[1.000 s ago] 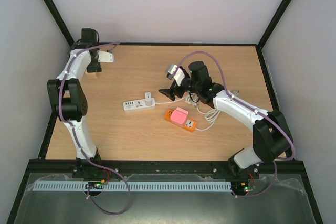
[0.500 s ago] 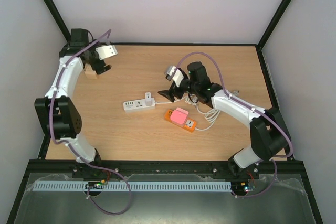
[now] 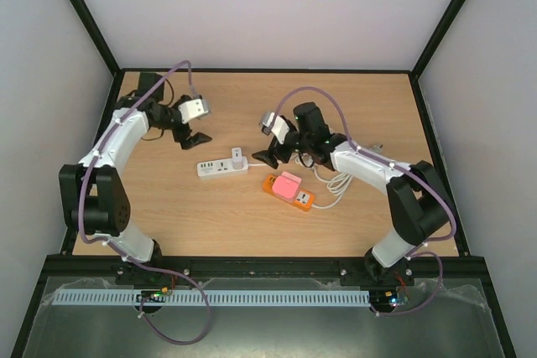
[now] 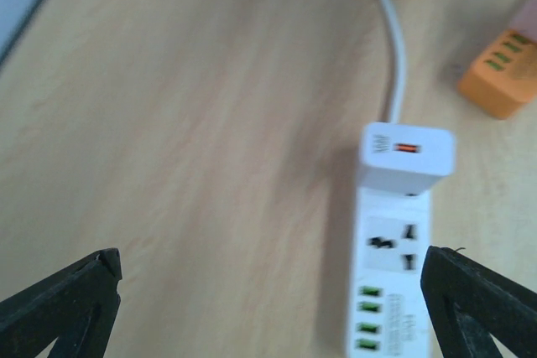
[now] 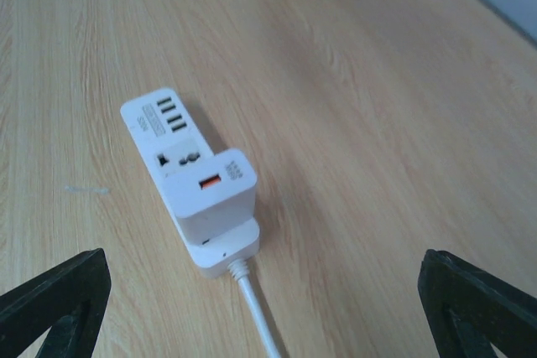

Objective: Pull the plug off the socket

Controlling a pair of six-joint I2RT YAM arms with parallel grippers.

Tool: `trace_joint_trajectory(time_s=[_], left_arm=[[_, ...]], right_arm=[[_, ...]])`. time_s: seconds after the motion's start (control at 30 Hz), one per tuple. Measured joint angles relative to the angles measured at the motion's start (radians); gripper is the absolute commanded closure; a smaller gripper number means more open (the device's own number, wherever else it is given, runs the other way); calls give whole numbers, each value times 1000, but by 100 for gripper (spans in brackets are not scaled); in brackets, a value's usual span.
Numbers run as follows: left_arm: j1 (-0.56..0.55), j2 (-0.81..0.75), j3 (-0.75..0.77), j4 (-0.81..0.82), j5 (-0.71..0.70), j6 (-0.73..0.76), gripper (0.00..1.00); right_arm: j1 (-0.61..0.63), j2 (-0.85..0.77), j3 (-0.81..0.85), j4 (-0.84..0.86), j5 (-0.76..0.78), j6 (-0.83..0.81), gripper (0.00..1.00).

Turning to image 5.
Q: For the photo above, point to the white power strip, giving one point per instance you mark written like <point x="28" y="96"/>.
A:
<point x="169" y="141"/>

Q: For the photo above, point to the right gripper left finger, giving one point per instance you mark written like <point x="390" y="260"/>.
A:
<point x="66" y="303"/>

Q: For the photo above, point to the white usb charger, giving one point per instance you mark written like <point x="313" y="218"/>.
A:
<point x="213" y="196"/>

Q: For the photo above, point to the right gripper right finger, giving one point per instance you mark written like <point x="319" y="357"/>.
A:
<point x="471" y="313"/>

